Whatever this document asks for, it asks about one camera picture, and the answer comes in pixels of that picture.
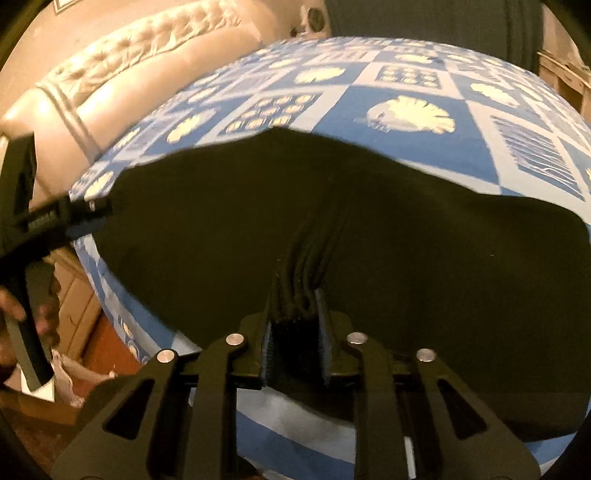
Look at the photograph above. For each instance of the black pants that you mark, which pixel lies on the black pants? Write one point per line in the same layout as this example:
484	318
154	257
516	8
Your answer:
415	254

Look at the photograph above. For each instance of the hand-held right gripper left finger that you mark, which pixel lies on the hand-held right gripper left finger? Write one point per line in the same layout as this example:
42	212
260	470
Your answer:
267	350

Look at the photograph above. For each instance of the beige nightstand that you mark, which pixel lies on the beige nightstand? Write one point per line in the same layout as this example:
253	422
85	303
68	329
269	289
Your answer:
76	304

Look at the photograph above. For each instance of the person's left hand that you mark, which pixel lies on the person's left hand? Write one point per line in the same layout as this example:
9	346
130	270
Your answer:
48	318

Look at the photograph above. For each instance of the beige tufted headboard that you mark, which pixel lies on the beige tufted headboard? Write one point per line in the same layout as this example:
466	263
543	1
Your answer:
138	83

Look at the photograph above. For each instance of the wall picture frame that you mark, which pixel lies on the wall picture frame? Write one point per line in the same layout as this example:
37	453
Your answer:
64	5

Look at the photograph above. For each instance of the white plastic bag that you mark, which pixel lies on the white plastic bag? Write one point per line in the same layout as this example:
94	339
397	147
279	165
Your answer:
69	374

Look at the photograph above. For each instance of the dark green curtain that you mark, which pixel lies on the dark green curtain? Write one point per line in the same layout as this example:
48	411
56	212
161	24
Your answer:
415	18

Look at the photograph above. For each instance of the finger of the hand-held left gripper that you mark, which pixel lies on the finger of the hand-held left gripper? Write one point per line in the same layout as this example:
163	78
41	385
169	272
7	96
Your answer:
92	206

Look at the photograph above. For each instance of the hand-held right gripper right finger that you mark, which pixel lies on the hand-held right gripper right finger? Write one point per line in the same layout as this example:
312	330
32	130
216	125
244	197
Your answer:
325	341

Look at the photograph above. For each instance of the blue patterned bed sheet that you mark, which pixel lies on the blue patterned bed sheet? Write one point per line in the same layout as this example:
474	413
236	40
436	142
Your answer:
323	106

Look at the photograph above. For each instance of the cream dressing table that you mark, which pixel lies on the cream dressing table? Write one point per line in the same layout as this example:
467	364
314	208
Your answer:
563	78

